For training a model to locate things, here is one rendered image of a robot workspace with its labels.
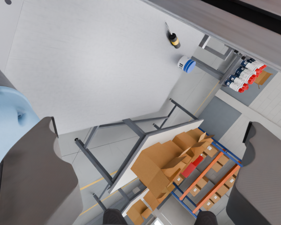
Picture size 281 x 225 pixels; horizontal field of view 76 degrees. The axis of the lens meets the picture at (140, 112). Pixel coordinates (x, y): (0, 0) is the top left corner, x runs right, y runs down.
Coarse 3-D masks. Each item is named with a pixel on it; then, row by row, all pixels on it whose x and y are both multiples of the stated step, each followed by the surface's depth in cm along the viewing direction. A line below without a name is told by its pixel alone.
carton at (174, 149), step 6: (162, 144) 216; (168, 144) 224; (174, 144) 233; (174, 150) 218; (180, 150) 226; (186, 150) 216; (180, 156) 232; (186, 156) 229; (186, 162) 231; (174, 174) 196
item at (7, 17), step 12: (0, 0) 27; (12, 0) 28; (0, 12) 28; (12, 12) 29; (0, 24) 29; (12, 24) 30; (0, 36) 30; (12, 36) 31; (0, 48) 31; (0, 60) 32
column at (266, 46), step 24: (144, 0) 20; (168, 0) 17; (192, 0) 16; (216, 0) 15; (240, 0) 14; (264, 0) 13; (192, 24) 17; (216, 24) 15; (240, 24) 14; (264, 24) 14; (240, 48) 14; (264, 48) 13
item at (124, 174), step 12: (180, 108) 363; (144, 120) 293; (144, 132) 173; (156, 132) 177; (168, 132) 203; (180, 132) 255; (144, 144) 165; (132, 156) 171; (96, 168) 202; (120, 168) 186; (108, 180) 194; (120, 180) 185; (108, 192) 189
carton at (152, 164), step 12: (156, 144) 193; (144, 156) 171; (156, 156) 175; (168, 156) 185; (132, 168) 181; (144, 168) 173; (156, 168) 165; (168, 168) 158; (180, 168) 193; (144, 180) 175; (156, 180) 165; (168, 180) 157; (156, 192) 166
